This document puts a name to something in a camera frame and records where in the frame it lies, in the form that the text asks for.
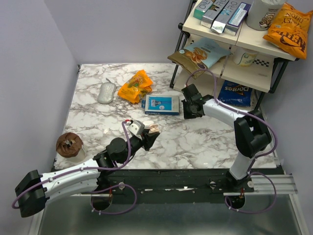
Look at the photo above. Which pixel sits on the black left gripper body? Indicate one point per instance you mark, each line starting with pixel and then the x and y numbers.
pixel 143 138

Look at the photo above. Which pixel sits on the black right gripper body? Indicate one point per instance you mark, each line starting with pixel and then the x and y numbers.
pixel 188 111

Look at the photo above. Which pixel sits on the beige small earbud case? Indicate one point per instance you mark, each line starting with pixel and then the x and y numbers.
pixel 153 128

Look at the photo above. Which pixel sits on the white earbud charging case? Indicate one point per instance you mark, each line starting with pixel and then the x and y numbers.
pixel 148 122

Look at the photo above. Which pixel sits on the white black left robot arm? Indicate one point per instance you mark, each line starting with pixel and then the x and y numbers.
pixel 36 190

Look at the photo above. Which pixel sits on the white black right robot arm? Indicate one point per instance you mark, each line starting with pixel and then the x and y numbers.
pixel 251 133

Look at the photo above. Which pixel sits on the blue Harry's razor box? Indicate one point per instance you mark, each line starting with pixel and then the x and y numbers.
pixel 161 105

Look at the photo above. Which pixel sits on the blue Doritos bag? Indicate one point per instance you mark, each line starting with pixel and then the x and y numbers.
pixel 235 94

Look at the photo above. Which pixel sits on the blue gold chips bag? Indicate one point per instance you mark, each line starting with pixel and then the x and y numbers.
pixel 198 56

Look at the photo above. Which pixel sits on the orange candy bag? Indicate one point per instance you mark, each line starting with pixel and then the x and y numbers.
pixel 136 88

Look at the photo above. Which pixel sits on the grey glitter pouch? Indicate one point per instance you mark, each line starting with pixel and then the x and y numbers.
pixel 106 93

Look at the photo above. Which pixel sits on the white yellow cup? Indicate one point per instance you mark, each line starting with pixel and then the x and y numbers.
pixel 244 57

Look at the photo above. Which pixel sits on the black beige shelf rack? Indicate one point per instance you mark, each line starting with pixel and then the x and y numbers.
pixel 263 75

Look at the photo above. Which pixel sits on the brown paper cupcake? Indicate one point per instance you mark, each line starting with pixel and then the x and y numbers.
pixel 70 147

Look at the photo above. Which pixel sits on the silver RO box middle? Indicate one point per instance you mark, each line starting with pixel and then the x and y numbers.
pixel 220 22

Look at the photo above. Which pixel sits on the silver ro box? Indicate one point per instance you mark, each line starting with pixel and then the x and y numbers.
pixel 220 22
pixel 212 13

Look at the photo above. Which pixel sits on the silver RO box left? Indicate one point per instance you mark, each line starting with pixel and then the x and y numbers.
pixel 212 13

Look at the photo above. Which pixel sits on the purple blue box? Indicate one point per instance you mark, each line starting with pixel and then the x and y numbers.
pixel 237 18

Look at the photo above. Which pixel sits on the green RO box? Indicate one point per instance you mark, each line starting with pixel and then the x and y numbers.
pixel 201 8

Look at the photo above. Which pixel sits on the white popcorn tub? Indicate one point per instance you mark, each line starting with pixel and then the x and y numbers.
pixel 262 13

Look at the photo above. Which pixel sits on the orange honey dijon chips bag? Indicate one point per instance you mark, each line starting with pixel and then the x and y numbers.
pixel 289 31

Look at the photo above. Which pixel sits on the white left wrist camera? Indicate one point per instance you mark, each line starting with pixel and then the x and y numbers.
pixel 136 128

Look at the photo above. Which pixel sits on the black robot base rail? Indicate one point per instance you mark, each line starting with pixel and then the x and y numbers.
pixel 150 186

